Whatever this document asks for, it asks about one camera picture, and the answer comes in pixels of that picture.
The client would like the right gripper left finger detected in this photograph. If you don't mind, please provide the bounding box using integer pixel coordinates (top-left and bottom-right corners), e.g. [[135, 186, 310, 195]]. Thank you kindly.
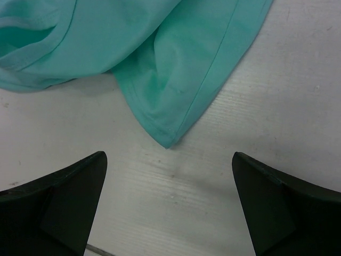
[[1, 151, 107, 255]]

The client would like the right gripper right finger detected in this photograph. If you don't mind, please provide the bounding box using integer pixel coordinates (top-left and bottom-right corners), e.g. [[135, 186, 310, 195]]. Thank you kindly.
[[232, 152, 340, 255]]

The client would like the mint green t-shirt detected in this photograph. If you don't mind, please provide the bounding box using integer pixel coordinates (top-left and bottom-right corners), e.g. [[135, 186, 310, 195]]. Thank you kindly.
[[1, 1, 272, 148]]

